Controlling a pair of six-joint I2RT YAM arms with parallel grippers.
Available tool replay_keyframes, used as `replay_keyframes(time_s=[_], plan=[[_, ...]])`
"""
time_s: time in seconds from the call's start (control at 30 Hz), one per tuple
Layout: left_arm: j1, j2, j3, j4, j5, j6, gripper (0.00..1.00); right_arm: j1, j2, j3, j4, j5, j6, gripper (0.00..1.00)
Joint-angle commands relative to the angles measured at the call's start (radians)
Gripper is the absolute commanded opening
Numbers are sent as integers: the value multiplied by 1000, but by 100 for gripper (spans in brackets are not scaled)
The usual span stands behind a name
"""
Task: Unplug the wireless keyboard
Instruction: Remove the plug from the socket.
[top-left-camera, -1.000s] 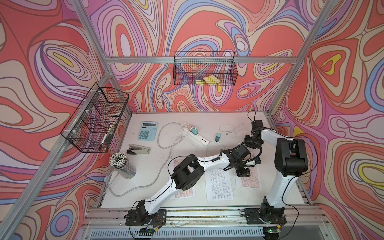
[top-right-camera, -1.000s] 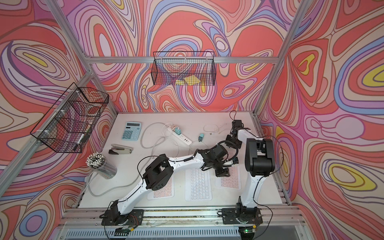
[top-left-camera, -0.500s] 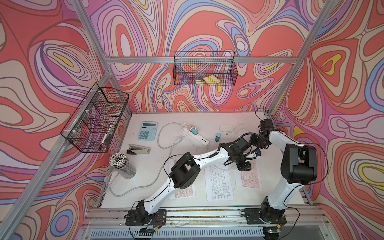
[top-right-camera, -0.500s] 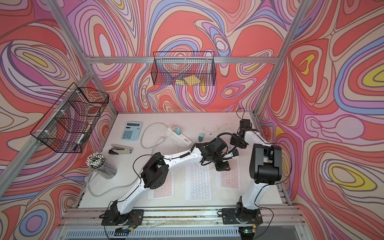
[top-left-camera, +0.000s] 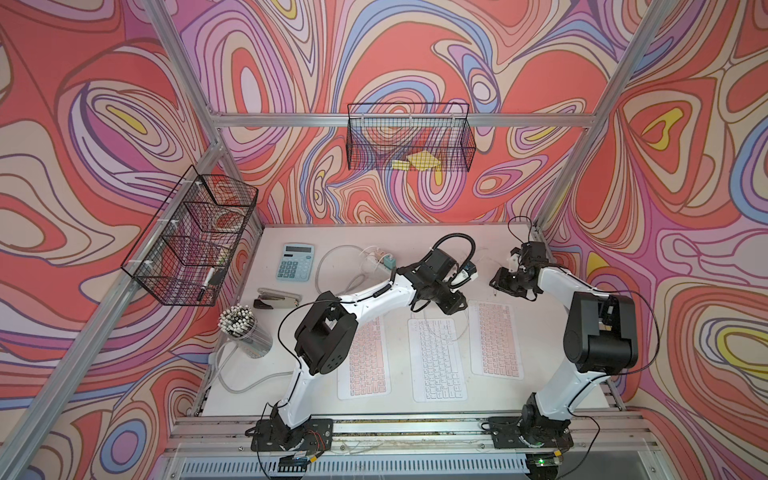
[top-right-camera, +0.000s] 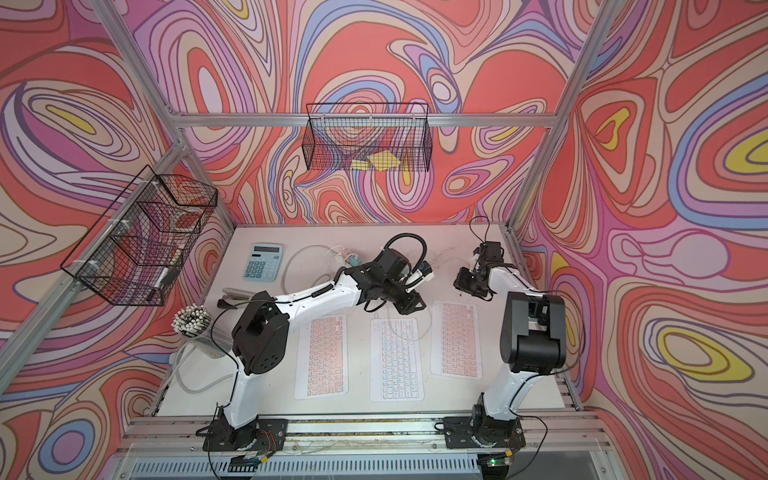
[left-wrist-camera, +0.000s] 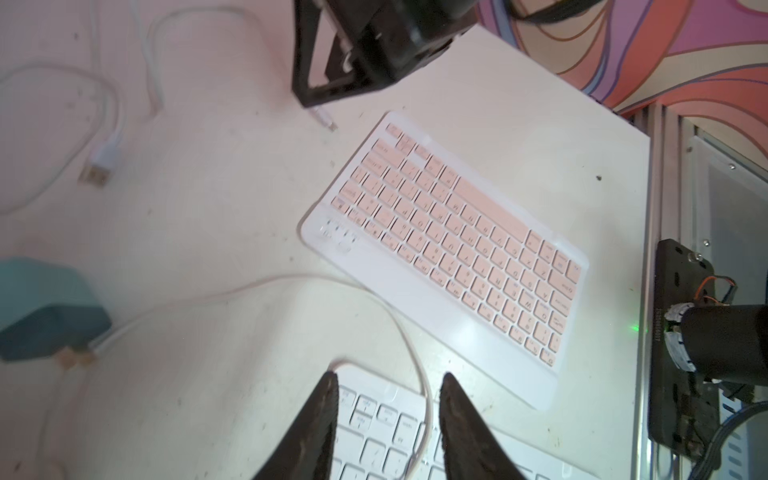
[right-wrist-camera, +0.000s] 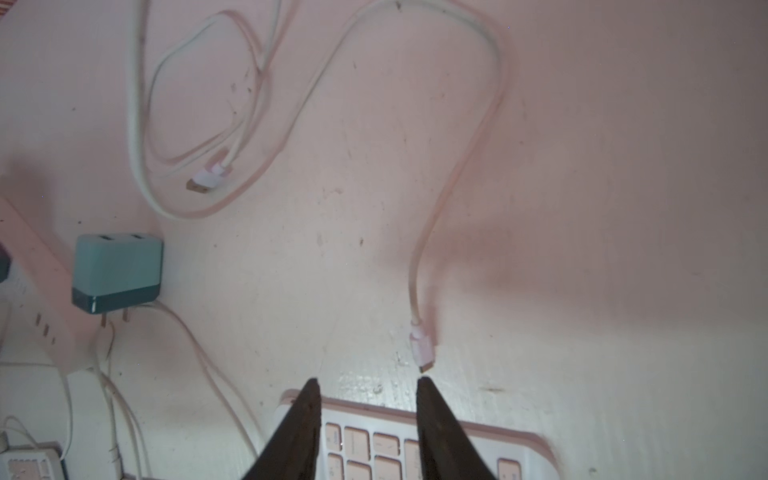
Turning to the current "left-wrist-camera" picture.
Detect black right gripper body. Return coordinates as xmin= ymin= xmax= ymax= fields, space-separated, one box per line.
xmin=292 ymin=0 xmax=477 ymax=108

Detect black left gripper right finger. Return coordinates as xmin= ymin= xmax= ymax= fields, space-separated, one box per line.
xmin=439 ymin=373 xmax=525 ymax=480

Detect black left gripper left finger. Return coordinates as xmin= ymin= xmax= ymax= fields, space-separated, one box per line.
xmin=253 ymin=371 xmax=339 ymax=480

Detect white usb cable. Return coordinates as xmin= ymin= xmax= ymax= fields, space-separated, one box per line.
xmin=35 ymin=272 xmax=434 ymax=480

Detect pink keyboard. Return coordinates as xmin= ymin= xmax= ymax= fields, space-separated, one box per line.
xmin=300 ymin=111 xmax=589 ymax=410

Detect teal charger adapter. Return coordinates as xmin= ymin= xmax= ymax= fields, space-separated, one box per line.
xmin=1 ymin=257 xmax=112 ymax=362

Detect middle white keyboard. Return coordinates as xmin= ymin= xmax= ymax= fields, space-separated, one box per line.
xmin=330 ymin=363 xmax=599 ymax=479

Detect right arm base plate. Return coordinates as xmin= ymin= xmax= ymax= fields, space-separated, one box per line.
xmin=648 ymin=239 xmax=721 ymax=461

